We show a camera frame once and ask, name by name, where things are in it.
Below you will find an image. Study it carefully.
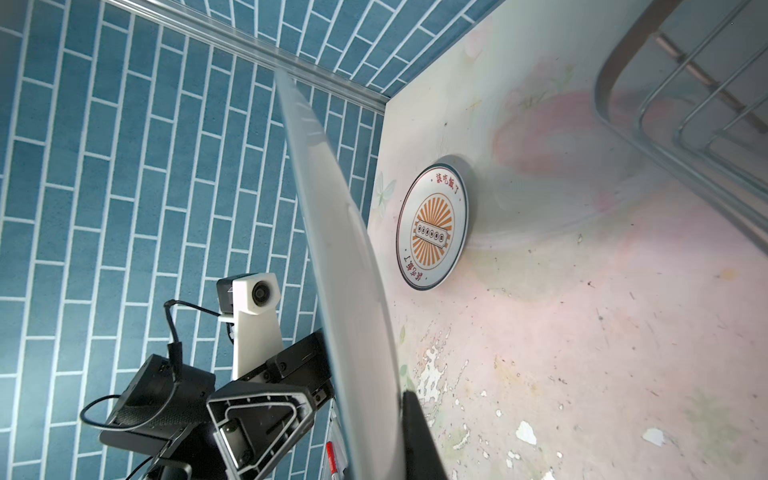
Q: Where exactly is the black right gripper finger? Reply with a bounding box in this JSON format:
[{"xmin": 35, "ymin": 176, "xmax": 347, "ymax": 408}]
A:
[{"xmin": 402, "ymin": 391, "xmax": 448, "ymax": 480}]

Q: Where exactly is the metal wire dish rack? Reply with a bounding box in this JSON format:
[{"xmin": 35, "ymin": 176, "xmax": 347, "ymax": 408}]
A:
[{"xmin": 592, "ymin": 1, "xmax": 767, "ymax": 252}]

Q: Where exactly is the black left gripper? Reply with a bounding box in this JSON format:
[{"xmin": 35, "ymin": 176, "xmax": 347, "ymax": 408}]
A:
[{"xmin": 99, "ymin": 331, "xmax": 334, "ymax": 479}]

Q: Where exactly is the green rim hao wei plate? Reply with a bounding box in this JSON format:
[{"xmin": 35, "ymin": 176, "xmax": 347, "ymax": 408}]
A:
[{"xmin": 275, "ymin": 70, "xmax": 406, "ymax": 479}]

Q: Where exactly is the orange sunburst plate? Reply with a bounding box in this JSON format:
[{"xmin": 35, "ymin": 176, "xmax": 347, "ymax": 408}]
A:
[{"xmin": 395, "ymin": 163, "xmax": 469, "ymax": 291}]

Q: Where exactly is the aluminium corner post left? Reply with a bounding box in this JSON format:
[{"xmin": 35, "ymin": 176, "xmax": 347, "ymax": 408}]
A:
[{"xmin": 107, "ymin": 0, "xmax": 388, "ymax": 114}]

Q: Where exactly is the red marker pen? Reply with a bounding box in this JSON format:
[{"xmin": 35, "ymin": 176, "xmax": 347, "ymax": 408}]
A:
[{"xmin": 325, "ymin": 441, "xmax": 342, "ymax": 480}]

